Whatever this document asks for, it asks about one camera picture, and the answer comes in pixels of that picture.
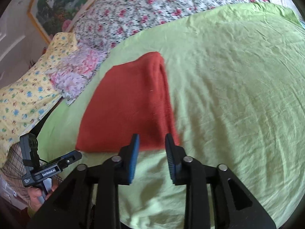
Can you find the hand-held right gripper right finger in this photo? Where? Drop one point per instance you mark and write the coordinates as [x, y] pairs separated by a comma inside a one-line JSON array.
[[172, 164]]

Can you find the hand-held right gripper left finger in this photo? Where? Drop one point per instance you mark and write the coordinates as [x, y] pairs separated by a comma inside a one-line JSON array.
[[133, 162]]

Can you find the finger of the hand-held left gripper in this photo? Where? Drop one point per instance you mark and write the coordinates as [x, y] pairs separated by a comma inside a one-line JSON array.
[[71, 158]]

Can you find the orange knitted sweater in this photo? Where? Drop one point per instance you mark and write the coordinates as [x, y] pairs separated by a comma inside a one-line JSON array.
[[126, 105]]

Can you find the person's left hand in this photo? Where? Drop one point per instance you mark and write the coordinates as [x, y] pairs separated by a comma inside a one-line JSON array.
[[38, 195]]

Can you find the plaid cloth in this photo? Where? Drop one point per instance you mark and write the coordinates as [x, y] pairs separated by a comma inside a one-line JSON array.
[[14, 171]]

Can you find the yellow printed pillow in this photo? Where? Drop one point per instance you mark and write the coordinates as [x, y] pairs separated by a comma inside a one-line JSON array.
[[26, 95]]

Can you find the green bed sheet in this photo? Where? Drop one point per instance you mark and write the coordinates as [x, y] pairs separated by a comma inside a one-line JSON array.
[[226, 100]]

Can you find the pastel floral cloth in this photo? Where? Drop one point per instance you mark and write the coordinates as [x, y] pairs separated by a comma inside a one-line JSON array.
[[76, 74]]

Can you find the gold framed painting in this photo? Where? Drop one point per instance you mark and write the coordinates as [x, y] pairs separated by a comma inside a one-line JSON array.
[[62, 7]]

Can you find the white floral quilt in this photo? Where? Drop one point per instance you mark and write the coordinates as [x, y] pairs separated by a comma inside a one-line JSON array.
[[152, 7]]

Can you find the teal cloth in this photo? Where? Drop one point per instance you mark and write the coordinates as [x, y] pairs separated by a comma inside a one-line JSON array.
[[302, 23]]

